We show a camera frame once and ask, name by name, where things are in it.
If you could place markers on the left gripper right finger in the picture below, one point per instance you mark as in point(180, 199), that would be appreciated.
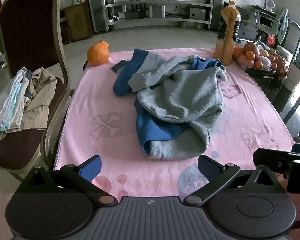
point(215, 172)

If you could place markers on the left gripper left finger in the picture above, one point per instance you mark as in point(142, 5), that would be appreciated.
point(82, 173)

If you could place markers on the grey and blue sweater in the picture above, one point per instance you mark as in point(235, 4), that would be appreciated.
point(179, 101)

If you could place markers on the pile of folded clothes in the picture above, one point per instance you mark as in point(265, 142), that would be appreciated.
point(25, 101)

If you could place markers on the pink printed towel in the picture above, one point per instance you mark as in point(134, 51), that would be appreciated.
point(100, 123)

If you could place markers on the orange tangerine fruit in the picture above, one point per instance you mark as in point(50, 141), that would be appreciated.
point(98, 54)

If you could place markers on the fruit tray with fruits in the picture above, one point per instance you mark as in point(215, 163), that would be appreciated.
point(253, 58)

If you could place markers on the brown wooden cabinet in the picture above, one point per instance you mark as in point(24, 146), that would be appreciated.
point(78, 18)

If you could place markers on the orange juice bottle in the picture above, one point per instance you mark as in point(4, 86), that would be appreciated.
point(227, 33)

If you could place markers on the dark red chair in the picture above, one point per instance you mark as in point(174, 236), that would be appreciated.
point(32, 39)

